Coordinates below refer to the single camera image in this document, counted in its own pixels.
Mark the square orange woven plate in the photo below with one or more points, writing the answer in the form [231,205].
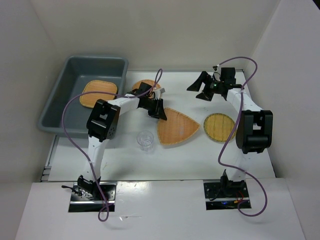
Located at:
[89,100]

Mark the grey plastic bin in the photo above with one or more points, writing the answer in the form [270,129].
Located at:
[76,73]

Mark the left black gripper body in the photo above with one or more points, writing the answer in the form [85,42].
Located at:
[150,106]

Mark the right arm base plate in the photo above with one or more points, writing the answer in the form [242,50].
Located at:
[217,198]

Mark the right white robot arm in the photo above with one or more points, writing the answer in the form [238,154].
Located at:
[253,127]

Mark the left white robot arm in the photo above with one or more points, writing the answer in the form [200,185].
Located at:
[102,126]

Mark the round orange woven plate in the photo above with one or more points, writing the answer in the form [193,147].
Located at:
[145,85]

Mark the triangular orange woven plate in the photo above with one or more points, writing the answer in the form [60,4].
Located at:
[176,129]

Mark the round yellow bamboo plate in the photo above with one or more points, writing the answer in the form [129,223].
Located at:
[218,127]

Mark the clear plastic cup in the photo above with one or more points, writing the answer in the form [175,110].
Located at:
[145,139]

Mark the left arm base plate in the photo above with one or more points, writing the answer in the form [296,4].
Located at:
[81,202]

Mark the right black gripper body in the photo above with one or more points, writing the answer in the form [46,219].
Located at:
[214,86]

